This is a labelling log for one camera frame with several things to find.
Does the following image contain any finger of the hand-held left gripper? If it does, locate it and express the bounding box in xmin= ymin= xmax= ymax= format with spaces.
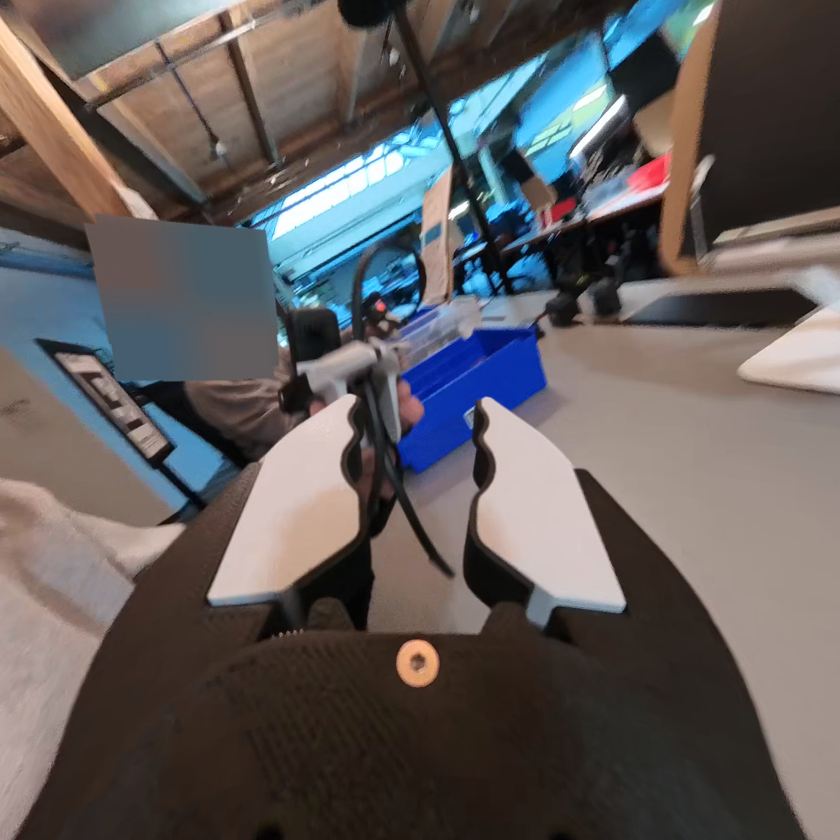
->
xmin=369 ymin=341 xmax=405 ymax=445

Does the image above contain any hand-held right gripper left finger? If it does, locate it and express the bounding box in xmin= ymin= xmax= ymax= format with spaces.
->
xmin=206 ymin=393 xmax=374 ymax=632

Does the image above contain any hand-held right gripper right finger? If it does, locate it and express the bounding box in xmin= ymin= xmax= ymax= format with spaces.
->
xmin=462 ymin=396 xmax=628 ymax=630

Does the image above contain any black cable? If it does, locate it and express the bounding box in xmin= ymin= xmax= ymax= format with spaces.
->
xmin=350 ymin=243 xmax=457 ymax=580

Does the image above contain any blue bin with marker label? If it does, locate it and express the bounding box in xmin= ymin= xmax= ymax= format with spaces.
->
xmin=395 ymin=325 xmax=550 ymax=475

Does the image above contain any person's left forearm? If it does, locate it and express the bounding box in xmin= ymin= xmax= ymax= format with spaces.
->
xmin=0 ymin=476 xmax=190 ymax=592

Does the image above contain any person's left hand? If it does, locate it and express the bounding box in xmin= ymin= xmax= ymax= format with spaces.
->
xmin=360 ymin=379 xmax=427 ymax=503

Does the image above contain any clear plastic bin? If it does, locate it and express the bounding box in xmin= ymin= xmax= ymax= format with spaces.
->
xmin=392 ymin=298 xmax=484 ymax=370

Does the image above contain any tall cardboard sheet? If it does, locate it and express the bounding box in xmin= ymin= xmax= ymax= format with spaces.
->
xmin=419 ymin=165 xmax=458 ymax=308

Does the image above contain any black charger block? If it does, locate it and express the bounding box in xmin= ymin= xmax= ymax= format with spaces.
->
xmin=543 ymin=272 xmax=586 ymax=327
xmin=586 ymin=270 xmax=624 ymax=320

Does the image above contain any framed marker board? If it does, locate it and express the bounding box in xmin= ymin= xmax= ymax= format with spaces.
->
xmin=35 ymin=336 xmax=178 ymax=468

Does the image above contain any black desk mat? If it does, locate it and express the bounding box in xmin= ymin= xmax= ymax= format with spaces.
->
xmin=623 ymin=289 xmax=819 ymax=328

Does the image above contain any wooden pillar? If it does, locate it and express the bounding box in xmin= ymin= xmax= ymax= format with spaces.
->
xmin=0 ymin=18 xmax=135 ymax=224

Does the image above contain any black metal pole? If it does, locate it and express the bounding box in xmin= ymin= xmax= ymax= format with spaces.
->
xmin=336 ymin=0 xmax=517 ymax=298

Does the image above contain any red plastic bin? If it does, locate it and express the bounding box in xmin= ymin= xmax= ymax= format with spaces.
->
xmin=626 ymin=153 xmax=673 ymax=196

